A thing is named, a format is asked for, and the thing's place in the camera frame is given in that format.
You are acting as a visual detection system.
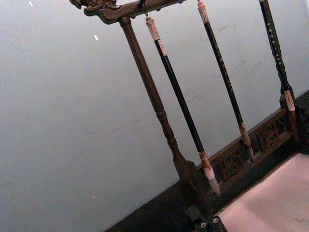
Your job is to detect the plain pale wall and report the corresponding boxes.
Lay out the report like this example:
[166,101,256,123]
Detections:
[0,0,309,232]

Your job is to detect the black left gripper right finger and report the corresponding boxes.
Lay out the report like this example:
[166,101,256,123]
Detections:
[210,216,227,232]

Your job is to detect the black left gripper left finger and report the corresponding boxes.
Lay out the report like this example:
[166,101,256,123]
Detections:
[185,206,209,232]

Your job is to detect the slim black brush tan bristles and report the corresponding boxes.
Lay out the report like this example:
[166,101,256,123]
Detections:
[197,0,255,163]

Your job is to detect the white felt writing mat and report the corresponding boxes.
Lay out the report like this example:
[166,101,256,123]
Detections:
[214,153,309,232]

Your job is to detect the black calligraphy brush white bristles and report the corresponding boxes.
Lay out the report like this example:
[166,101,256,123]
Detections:
[145,15,221,196]

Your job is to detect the speckled black brush brown bristles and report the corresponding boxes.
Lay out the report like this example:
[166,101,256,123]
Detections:
[258,0,297,132]

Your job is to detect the dark carved wooden brush rack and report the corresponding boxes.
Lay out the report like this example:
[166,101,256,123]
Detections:
[69,0,302,219]

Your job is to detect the black table cloth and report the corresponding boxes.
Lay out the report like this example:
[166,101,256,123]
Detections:
[105,92,309,232]

